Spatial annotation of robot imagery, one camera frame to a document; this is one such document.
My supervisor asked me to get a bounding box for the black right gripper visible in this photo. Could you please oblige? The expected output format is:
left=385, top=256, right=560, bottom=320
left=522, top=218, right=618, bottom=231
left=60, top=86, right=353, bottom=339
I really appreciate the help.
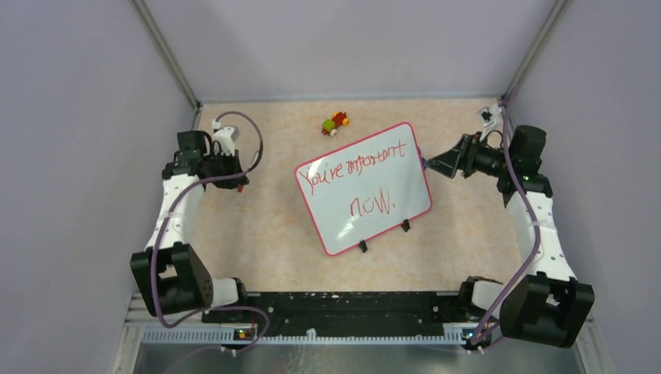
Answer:
left=425, top=132, right=514, bottom=179

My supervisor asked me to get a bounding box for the pink framed whiteboard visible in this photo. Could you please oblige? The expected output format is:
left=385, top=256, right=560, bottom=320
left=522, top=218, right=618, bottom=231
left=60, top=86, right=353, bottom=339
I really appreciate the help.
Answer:
left=293, top=122, right=433, bottom=256

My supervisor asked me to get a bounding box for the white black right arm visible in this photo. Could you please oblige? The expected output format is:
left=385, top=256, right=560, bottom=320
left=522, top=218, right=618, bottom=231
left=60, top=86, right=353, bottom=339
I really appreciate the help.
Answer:
left=424, top=125, right=595, bottom=348

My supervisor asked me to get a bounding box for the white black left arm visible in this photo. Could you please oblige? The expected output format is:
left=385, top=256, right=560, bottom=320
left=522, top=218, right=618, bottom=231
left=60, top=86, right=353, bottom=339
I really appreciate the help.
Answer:
left=129, top=126, right=250, bottom=322

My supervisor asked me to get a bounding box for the colourful toy car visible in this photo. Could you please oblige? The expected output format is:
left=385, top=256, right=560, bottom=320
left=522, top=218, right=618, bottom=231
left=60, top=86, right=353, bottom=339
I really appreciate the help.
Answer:
left=321, top=111, right=349, bottom=136

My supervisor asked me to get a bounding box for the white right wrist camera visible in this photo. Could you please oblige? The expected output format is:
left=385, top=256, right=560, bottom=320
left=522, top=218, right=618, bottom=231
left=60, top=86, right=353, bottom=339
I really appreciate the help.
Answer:
left=478, top=103, right=504, bottom=141

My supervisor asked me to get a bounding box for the grey cable duct strip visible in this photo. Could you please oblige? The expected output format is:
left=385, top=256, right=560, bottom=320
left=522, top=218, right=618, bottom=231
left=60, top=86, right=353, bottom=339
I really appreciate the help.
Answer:
left=142, top=327, right=465, bottom=345

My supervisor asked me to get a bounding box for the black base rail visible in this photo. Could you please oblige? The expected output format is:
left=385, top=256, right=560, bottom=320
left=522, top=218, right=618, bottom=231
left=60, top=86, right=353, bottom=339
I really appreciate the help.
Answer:
left=202, top=291, right=483, bottom=338

